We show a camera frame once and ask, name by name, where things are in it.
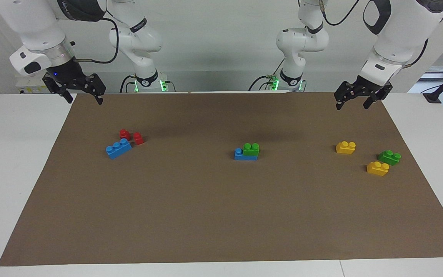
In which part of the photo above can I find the blue three-stud toy block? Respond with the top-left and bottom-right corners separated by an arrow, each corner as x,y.
234,148 -> 259,161
105,138 -> 132,159

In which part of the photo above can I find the yellow two-stud toy block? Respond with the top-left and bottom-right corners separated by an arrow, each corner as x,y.
336,141 -> 356,155
366,161 -> 390,177

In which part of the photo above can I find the white box with labels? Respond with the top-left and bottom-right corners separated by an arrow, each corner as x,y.
15,74 -> 51,94

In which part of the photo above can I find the brown paper mat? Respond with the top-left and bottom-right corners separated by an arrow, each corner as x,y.
0,92 -> 443,267

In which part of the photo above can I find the black right base cable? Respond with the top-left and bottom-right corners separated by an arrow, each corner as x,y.
120,75 -> 136,93

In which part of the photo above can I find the black base cable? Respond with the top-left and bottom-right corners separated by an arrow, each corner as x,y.
248,74 -> 280,92
120,75 -> 136,93

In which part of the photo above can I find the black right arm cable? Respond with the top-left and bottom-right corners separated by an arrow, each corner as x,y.
73,17 -> 120,64

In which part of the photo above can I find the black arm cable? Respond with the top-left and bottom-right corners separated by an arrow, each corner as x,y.
319,0 -> 361,27
73,17 -> 120,64

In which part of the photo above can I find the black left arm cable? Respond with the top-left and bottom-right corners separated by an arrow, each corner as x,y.
319,0 -> 361,27

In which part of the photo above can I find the black left base cable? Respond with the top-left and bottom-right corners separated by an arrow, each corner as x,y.
248,74 -> 280,92

